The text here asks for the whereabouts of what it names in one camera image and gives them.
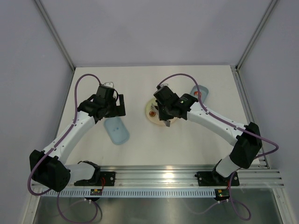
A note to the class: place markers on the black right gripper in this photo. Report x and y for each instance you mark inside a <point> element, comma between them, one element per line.
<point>163,116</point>

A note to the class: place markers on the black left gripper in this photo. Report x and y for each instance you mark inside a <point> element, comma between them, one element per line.
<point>118,110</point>

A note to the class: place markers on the metal food tongs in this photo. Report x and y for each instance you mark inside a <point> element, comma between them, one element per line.
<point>156,110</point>

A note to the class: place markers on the small round red food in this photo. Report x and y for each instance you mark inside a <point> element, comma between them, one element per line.
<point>152,114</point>

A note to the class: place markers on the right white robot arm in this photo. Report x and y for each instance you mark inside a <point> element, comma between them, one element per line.
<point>245,139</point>

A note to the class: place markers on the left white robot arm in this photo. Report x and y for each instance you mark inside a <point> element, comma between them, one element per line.
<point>48,166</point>

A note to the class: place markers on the blue lunch box lid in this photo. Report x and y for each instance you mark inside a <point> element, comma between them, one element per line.
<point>116,130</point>

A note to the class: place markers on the blue lunch box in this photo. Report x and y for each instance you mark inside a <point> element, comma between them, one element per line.
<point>204,92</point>

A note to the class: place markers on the round cream plate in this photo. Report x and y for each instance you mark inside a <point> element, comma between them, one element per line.
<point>155,119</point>

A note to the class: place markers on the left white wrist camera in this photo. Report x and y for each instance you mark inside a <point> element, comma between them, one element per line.
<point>109,84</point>

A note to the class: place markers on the aluminium mounting rail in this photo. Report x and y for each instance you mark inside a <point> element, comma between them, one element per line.
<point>179,176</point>

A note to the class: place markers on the white slotted cable duct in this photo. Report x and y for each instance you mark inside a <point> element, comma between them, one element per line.
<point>134,193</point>

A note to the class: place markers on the left aluminium frame post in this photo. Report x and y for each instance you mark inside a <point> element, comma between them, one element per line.
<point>53,31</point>

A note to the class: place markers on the aluminium frame post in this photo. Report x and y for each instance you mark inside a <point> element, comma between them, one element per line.
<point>257,32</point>
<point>53,31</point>

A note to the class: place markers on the right aluminium frame post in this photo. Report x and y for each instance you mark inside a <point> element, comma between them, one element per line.
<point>257,32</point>

